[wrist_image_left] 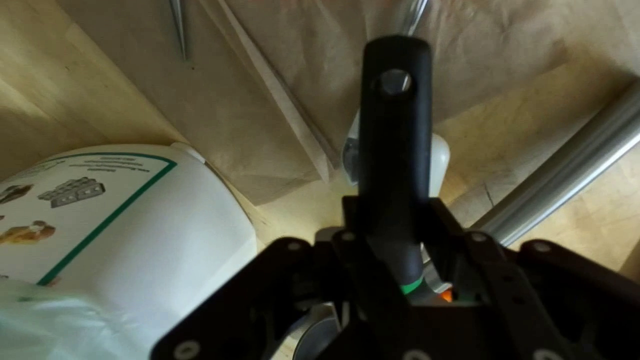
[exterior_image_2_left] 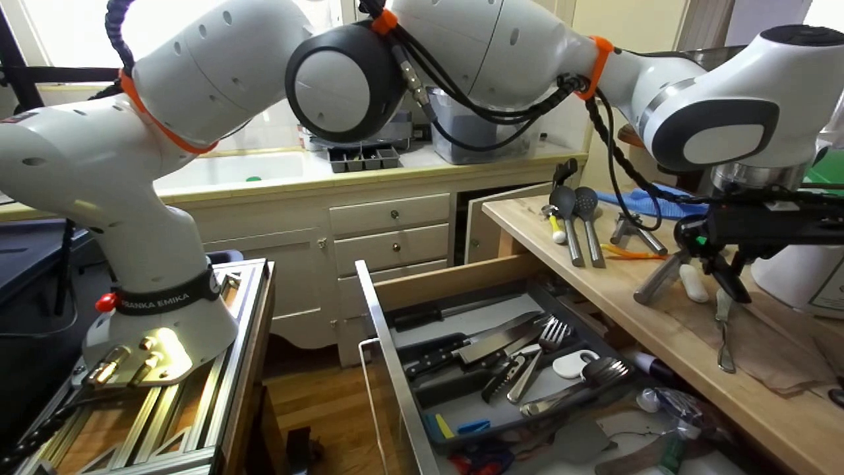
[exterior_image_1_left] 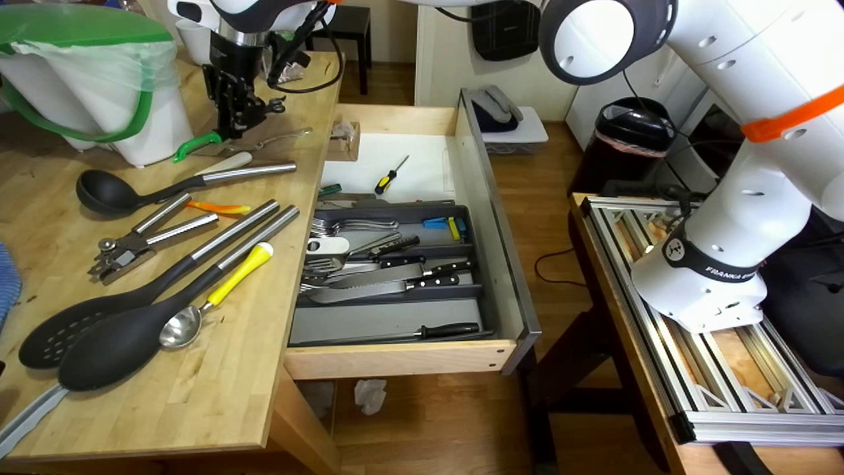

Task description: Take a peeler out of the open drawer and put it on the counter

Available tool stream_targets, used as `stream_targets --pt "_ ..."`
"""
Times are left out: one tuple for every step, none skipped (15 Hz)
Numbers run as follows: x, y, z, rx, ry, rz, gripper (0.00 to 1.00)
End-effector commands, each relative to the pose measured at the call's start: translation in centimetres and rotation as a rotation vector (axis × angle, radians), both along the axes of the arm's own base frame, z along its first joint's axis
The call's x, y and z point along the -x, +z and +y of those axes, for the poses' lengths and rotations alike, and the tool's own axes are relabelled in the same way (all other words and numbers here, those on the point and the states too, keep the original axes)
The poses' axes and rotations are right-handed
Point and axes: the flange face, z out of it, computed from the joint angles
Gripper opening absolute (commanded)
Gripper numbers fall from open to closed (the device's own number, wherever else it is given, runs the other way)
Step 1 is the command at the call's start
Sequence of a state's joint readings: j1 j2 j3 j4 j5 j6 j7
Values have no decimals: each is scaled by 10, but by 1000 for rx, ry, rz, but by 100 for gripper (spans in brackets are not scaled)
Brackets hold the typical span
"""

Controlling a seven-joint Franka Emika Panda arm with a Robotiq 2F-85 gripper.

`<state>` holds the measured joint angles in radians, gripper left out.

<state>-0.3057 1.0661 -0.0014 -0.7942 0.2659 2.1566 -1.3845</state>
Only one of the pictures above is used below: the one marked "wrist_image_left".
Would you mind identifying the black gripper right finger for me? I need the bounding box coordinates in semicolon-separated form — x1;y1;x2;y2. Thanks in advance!
417;194;640;360

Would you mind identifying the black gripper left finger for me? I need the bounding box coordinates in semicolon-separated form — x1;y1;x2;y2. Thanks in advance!
147;197;436;360

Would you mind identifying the black peeler with green collar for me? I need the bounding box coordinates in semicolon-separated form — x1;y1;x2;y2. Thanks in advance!
354;33;436;300

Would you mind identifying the white bucket with green lid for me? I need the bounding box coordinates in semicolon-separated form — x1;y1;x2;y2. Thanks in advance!
0;143;259;360

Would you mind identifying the orange flat utensil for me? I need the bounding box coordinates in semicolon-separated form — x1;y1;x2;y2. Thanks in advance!
431;285;458;304

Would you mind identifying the translucent plastic bag liner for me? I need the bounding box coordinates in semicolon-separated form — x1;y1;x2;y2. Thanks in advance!
0;279;156;360

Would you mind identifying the brown paper bag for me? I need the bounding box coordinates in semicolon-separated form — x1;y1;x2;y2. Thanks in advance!
57;0;343;207
217;0;640;176

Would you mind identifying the thin dark metal tool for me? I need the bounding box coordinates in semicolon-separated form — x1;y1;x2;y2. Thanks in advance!
167;0;194;65

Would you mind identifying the silver fork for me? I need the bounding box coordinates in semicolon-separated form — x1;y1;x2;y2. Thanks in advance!
397;0;431;40

